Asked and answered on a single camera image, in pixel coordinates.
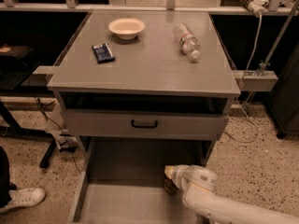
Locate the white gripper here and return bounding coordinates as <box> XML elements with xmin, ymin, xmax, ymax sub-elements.
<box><xmin>164</xmin><ymin>165</ymin><xmax>194</xmax><ymax>190</ymax></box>

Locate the orange soda can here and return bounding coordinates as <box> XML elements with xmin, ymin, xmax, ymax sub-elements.
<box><xmin>164</xmin><ymin>177</ymin><xmax>178</xmax><ymax>195</ymax></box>

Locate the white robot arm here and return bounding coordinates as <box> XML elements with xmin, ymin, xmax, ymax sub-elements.
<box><xmin>164</xmin><ymin>164</ymin><xmax>299</xmax><ymax>224</ymax></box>

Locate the open grey middle drawer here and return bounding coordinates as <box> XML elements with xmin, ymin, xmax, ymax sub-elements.
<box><xmin>68</xmin><ymin>137</ymin><xmax>215</xmax><ymax>224</ymax></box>

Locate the grey top drawer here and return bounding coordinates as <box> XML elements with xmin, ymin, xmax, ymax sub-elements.
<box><xmin>63</xmin><ymin>110</ymin><xmax>228</xmax><ymax>140</ymax></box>

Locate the grey drawer cabinet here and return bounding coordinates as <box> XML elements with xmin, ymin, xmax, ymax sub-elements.
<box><xmin>46</xmin><ymin>9</ymin><xmax>242</xmax><ymax>224</ymax></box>

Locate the clear plastic water bottle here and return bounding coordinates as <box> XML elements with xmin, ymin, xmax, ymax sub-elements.
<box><xmin>173</xmin><ymin>23</ymin><xmax>200</xmax><ymax>60</ymax></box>

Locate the blue snack packet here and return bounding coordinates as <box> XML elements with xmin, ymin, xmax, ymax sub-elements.
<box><xmin>92</xmin><ymin>43</ymin><xmax>115</xmax><ymax>63</ymax></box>

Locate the white sneaker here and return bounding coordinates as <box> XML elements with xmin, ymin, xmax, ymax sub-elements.
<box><xmin>0</xmin><ymin>188</ymin><xmax>46</xmax><ymax>213</ymax></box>

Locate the white bowl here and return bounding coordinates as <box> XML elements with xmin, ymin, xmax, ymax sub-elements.
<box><xmin>108</xmin><ymin>18</ymin><xmax>145</xmax><ymax>40</ymax></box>

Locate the black trouser leg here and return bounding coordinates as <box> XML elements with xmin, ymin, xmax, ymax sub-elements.
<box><xmin>0</xmin><ymin>147</ymin><xmax>11</xmax><ymax>207</ymax></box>

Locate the black desk left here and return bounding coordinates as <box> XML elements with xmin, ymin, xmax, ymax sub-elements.
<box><xmin>0</xmin><ymin>44</ymin><xmax>56</xmax><ymax>168</ymax></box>

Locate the white power strip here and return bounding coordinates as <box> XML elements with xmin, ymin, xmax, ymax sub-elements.
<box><xmin>239</xmin><ymin>0</ymin><xmax>268</xmax><ymax>17</ymax></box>

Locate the grey bracket block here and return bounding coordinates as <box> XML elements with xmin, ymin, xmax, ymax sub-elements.
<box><xmin>233</xmin><ymin>70</ymin><xmax>278</xmax><ymax>92</ymax></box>

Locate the white cable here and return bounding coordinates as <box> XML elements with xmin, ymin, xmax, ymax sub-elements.
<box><xmin>222</xmin><ymin>12</ymin><xmax>264</xmax><ymax>144</ymax></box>

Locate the metal rail frame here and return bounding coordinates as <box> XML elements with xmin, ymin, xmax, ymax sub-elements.
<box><xmin>0</xmin><ymin>0</ymin><xmax>299</xmax><ymax>17</ymax></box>

